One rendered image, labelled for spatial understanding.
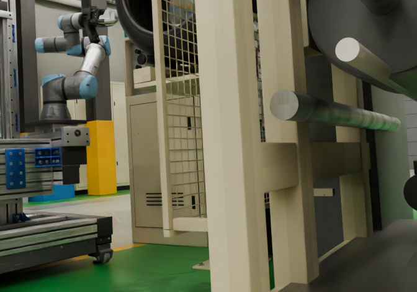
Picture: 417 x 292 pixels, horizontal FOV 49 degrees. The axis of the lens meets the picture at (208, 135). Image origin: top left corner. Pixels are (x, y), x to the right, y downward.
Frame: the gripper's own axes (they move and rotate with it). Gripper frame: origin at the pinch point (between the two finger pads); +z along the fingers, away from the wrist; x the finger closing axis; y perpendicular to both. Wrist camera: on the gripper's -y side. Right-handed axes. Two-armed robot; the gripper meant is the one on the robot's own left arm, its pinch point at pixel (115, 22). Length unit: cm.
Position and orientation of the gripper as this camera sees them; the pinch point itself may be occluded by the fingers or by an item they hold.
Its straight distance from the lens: 215.1
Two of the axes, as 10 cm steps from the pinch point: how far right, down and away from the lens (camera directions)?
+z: 8.5, 0.6, -5.3
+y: 0.6, -10.0, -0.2
